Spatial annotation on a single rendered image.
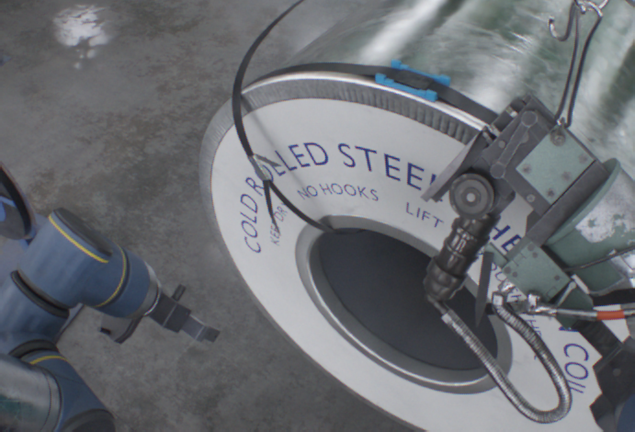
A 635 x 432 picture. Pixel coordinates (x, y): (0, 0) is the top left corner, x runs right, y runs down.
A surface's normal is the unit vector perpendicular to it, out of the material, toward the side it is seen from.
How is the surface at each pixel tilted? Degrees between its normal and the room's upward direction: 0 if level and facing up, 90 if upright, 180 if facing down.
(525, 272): 58
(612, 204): 37
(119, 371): 0
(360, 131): 90
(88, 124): 0
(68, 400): 73
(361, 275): 50
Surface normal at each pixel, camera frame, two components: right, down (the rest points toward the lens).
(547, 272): -0.38, 0.22
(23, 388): 0.94, -0.26
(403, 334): 0.00, -0.65
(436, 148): -0.59, 0.61
